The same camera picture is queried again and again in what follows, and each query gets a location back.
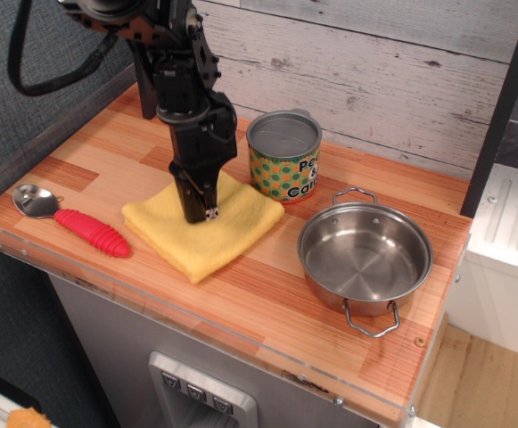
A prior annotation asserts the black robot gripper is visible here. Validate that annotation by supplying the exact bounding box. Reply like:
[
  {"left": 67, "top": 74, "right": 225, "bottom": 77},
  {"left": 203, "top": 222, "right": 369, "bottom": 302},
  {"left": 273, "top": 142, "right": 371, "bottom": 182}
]
[{"left": 156, "top": 91, "right": 237, "bottom": 224}]

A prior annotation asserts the yellow rag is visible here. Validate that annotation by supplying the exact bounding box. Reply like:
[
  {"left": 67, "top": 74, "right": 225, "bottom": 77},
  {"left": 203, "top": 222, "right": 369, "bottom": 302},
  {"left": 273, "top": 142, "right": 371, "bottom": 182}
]
[{"left": 121, "top": 172, "right": 284, "bottom": 284}]

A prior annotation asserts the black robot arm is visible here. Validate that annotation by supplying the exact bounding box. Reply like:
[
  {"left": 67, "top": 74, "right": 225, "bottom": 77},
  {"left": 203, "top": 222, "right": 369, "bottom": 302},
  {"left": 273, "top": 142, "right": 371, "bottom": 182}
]
[{"left": 62, "top": 1, "right": 237, "bottom": 224}]

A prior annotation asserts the peas and carrots can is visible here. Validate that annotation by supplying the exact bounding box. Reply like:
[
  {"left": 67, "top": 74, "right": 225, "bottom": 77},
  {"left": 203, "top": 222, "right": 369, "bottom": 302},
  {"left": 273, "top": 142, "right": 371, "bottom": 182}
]
[{"left": 246, "top": 109, "right": 322, "bottom": 204}]

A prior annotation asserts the clear acrylic table edge guard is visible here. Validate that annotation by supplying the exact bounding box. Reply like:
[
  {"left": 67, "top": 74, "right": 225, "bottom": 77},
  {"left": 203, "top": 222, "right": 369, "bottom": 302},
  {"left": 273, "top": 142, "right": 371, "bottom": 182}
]
[{"left": 0, "top": 217, "right": 423, "bottom": 427}]

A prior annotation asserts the grey toy kitchen cabinet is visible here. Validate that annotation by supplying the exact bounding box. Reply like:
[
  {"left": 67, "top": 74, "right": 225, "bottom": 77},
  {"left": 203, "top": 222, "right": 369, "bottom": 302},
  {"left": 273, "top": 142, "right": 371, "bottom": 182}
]
[{"left": 51, "top": 276, "right": 374, "bottom": 427}]

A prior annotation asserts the stainless steel pot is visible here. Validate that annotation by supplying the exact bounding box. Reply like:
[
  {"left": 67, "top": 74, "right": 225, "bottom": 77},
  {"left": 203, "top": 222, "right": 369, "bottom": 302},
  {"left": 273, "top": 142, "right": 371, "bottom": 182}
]
[{"left": 297, "top": 190, "right": 433, "bottom": 339}]

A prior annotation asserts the silver control panel with buttons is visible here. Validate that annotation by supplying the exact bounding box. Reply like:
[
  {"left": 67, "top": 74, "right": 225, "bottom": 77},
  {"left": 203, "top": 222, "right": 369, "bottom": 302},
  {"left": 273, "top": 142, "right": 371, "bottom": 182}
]
[{"left": 149, "top": 351, "right": 259, "bottom": 427}]

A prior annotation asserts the dark grey left post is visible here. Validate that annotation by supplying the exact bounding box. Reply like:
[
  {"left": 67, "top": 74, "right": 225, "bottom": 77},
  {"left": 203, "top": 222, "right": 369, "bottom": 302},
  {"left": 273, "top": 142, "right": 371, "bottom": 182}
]
[{"left": 127, "top": 41, "right": 158, "bottom": 119}]

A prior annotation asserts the dark grey post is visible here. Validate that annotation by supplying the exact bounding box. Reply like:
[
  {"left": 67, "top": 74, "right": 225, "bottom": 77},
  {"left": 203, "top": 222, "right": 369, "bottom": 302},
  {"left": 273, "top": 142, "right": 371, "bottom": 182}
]
[
  {"left": 127, "top": 41, "right": 158, "bottom": 119},
  {"left": 460, "top": 42, "right": 518, "bottom": 218}
]

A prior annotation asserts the red handled metal spoon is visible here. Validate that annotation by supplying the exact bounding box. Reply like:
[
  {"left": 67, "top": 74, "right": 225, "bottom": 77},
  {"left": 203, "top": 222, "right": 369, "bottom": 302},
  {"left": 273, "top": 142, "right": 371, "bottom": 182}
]
[{"left": 12, "top": 184, "right": 131, "bottom": 258}]

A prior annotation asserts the black braided cable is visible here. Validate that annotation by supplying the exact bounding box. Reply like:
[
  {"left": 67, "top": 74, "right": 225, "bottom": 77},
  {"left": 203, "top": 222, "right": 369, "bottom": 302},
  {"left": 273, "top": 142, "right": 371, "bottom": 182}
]
[{"left": 7, "top": 0, "right": 121, "bottom": 97}]

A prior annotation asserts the black strap orange object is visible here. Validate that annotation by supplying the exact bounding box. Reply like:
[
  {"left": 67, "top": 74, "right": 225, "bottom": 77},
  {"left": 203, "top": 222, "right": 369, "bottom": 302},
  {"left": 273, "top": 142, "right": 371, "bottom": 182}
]
[{"left": 0, "top": 378, "right": 53, "bottom": 427}]

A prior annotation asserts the dark grey right post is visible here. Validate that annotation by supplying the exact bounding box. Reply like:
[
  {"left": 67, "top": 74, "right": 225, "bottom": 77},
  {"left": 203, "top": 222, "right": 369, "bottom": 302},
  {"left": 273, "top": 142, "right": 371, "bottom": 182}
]
[{"left": 460, "top": 42, "right": 518, "bottom": 218}]

